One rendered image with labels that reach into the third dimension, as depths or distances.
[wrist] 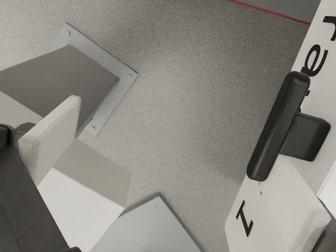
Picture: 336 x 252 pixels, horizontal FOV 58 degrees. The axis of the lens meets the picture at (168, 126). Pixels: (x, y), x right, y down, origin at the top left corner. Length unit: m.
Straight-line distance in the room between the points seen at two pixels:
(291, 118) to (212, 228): 1.25
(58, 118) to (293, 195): 0.13
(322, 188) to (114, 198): 0.20
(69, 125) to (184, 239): 1.26
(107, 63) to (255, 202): 0.90
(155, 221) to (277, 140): 1.18
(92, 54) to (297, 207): 1.00
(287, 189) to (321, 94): 0.08
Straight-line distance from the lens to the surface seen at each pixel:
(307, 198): 0.17
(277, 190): 0.20
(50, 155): 0.17
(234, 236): 0.32
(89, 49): 1.12
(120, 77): 1.11
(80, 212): 0.33
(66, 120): 0.18
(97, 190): 0.32
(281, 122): 0.19
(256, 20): 1.12
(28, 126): 0.17
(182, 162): 1.23
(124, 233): 1.41
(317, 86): 0.24
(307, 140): 0.21
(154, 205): 1.31
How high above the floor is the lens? 1.08
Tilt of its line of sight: 68 degrees down
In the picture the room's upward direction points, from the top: 177 degrees counter-clockwise
